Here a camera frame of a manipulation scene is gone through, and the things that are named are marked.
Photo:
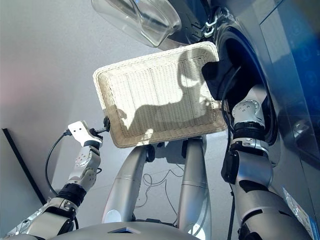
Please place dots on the silver robot leg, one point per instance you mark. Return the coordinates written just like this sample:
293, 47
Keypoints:
193, 180
125, 180

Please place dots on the black garment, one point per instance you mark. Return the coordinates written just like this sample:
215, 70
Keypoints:
215, 75

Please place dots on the round black washing machine door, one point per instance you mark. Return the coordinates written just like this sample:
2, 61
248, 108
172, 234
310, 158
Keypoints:
140, 15

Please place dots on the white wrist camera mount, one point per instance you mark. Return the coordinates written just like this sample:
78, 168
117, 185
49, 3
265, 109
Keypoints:
80, 131

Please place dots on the pale woven laundry basket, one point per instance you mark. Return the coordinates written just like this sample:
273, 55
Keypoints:
155, 95

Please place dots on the blue and white energy label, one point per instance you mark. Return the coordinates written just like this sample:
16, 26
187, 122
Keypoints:
297, 210

